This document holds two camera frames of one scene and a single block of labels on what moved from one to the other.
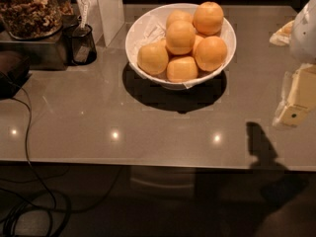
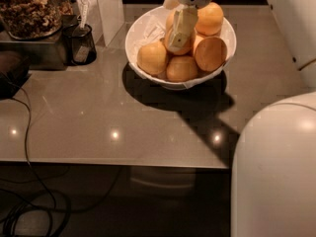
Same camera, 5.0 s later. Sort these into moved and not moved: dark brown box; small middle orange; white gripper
Moved: white gripper
Not moved: small middle orange; dark brown box
